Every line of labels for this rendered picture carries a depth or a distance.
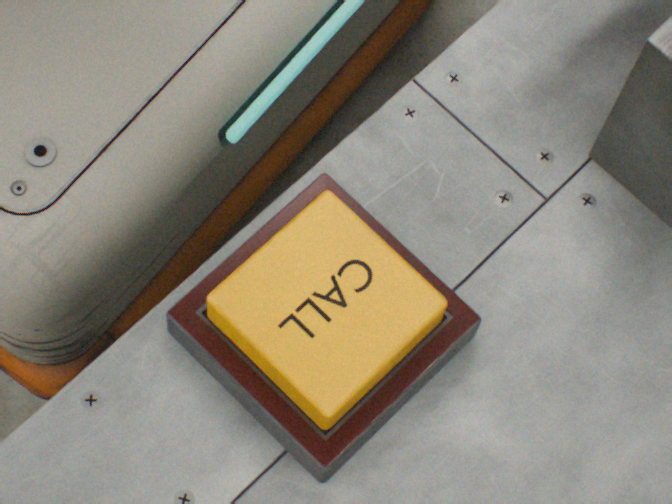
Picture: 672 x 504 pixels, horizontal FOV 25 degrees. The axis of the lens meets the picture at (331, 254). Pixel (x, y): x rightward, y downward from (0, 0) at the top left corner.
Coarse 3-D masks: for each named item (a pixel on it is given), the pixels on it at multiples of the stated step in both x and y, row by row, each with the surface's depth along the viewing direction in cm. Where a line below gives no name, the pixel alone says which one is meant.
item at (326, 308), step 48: (288, 240) 52; (336, 240) 52; (240, 288) 52; (288, 288) 52; (336, 288) 52; (384, 288) 52; (432, 288) 52; (240, 336) 51; (288, 336) 51; (336, 336) 51; (384, 336) 51; (288, 384) 51; (336, 384) 51
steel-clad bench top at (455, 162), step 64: (512, 0) 61; (576, 0) 61; (640, 0) 61; (448, 64) 60; (512, 64) 60; (576, 64) 60; (384, 128) 58; (448, 128) 59; (512, 128) 59; (576, 128) 59; (384, 192) 57; (448, 192) 58; (512, 192) 58; (576, 192) 58; (448, 256) 57; (512, 256) 57; (576, 256) 57; (640, 256) 57; (512, 320) 56; (576, 320) 56; (640, 320) 56; (128, 384) 54; (192, 384) 54; (448, 384) 55; (512, 384) 55; (576, 384) 55; (640, 384) 55; (0, 448) 53; (64, 448) 53; (128, 448) 53; (192, 448) 53; (256, 448) 53; (384, 448) 54; (448, 448) 54; (512, 448) 54; (576, 448) 54; (640, 448) 54
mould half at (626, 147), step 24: (648, 48) 50; (648, 72) 51; (624, 96) 54; (648, 96) 52; (624, 120) 55; (648, 120) 54; (600, 144) 57; (624, 144) 56; (648, 144) 55; (624, 168) 57; (648, 168) 56; (648, 192) 57
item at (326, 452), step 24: (312, 192) 55; (336, 192) 55; (288, 216) 54; (360, 216) 55; (264, 240) 54; (384, 240) 54; (240, 264) 54; (168, 312) 53; (192, 312) 53; (456, 312) 54; (192, 336) 53; (216, 336) 53; (456, 336) 53; (216, 360) 52; (240, 360) 52; (432, 360) 53; (240, 384) 52; (264, 384) 52; (384, 384) 52; (408, 384) 52; (264, 408) 52; (288, 408) 52; (360, 408) 52; (384, 408) 52; (288, 432) 52; (312, 432) 52; (336, 432) 52; (360, 432) 52; (312, 456) 51; (336, 456) 51
